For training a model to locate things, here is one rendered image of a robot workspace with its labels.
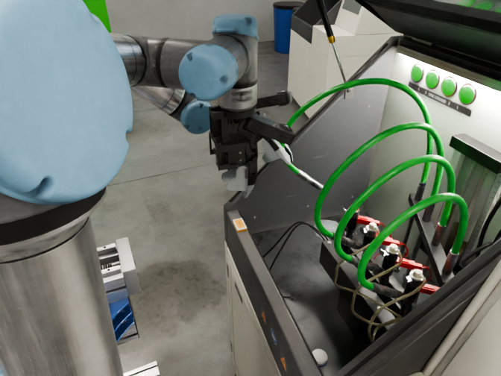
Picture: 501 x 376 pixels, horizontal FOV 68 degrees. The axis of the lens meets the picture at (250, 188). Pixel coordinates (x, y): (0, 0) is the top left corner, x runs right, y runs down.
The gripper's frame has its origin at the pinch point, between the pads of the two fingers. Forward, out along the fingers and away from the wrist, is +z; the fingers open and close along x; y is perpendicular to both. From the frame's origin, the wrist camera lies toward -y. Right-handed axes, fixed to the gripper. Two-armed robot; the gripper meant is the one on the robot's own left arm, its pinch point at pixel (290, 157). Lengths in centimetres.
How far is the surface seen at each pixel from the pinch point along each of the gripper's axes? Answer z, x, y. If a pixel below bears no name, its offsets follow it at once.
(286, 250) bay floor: 25.9, -16.1, 25.5
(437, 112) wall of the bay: 14.8, -18.8, -34.2
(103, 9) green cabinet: -183, -217, 125
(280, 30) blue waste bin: -134, -587, 67
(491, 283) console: 34, 30, -24
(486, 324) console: 39, 32, -20
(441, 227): 31.5, 8.0, -20.8
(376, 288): 28.2, 26.1, -6.5
